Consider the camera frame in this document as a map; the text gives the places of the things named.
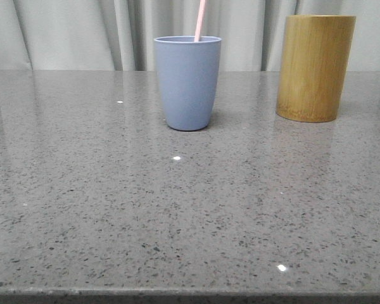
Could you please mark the grey pleated curtain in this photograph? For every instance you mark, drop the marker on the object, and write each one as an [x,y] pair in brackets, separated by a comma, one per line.
[118,35]

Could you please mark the blue plastic cup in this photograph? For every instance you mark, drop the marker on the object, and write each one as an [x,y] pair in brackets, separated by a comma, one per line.
[187,77]

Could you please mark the bamboo cylindrical holder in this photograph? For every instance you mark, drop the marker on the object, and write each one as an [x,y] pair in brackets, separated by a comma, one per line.
[315,54]

